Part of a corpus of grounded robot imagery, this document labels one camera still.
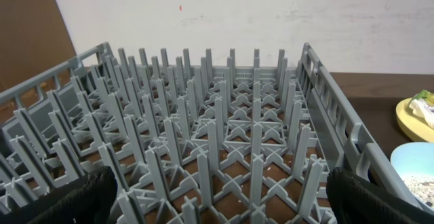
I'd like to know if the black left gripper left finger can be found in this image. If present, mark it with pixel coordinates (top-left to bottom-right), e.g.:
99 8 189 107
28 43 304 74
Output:
1 166 117 224

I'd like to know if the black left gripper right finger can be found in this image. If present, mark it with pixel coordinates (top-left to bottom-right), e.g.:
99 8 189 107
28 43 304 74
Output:
326 168 433 224

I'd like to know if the light blue bowl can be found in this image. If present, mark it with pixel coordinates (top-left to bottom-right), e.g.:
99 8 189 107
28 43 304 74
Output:
391 142 433 211

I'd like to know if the rice food waste pile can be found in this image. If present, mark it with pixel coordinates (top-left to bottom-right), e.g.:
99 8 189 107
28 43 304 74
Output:
402 174 433 208

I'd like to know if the yellow plate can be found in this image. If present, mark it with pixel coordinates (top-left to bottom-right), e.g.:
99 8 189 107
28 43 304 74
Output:
395 98 433 143

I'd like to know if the green snack wrapper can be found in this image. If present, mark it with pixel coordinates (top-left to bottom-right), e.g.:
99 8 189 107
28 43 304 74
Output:
412 90 434 106

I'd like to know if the grey dish rack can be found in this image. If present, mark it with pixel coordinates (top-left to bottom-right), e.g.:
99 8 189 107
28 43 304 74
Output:
0 41 434 224

